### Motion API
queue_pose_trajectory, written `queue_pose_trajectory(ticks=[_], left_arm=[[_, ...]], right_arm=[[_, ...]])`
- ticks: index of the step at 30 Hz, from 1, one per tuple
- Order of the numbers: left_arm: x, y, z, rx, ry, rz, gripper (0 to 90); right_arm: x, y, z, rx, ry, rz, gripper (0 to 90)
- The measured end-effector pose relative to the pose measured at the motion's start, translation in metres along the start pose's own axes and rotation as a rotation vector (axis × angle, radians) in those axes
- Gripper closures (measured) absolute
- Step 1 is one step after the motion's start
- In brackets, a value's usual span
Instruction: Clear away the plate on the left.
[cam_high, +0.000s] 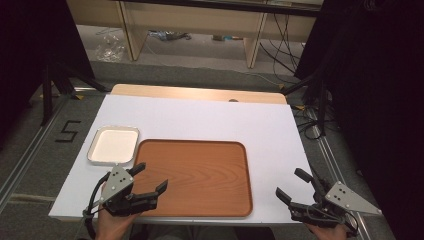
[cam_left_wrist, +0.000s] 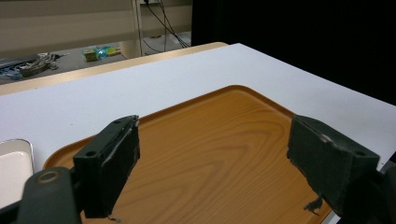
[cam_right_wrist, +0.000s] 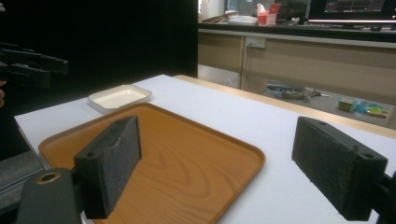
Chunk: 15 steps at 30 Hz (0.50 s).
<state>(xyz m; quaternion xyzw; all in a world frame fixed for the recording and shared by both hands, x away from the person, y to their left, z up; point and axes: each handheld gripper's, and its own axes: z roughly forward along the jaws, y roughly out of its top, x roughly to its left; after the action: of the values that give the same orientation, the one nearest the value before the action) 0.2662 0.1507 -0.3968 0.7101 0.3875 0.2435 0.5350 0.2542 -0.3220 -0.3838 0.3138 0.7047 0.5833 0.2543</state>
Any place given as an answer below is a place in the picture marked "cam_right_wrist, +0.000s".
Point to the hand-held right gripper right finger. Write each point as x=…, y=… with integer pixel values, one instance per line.
x=336, y=168

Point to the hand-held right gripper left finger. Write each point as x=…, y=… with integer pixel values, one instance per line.
x=109, y=165

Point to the small green box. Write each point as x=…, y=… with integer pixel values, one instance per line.
x=346, y=105

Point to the blue ball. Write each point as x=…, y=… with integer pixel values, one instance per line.
x=361, y=108

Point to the small white rectangular tray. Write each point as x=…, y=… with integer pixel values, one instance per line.
x=118, y=98

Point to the black curtain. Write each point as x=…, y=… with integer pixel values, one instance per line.
x=109, y=34

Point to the green and yellow disc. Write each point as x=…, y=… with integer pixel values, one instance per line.
x=376, y=110

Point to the brown wooden tray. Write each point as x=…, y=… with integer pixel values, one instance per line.
x=186, y=165

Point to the beige counter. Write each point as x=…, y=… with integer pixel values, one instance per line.
x=311, y=67

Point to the black monitor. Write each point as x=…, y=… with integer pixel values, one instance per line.
x=351, y=9

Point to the red tissue box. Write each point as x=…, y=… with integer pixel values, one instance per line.
x=267, y=17

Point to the stack of white papers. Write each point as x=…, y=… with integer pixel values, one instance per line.
x=243, y=20

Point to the white wall socket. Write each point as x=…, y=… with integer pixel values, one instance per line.
x=256, y=42

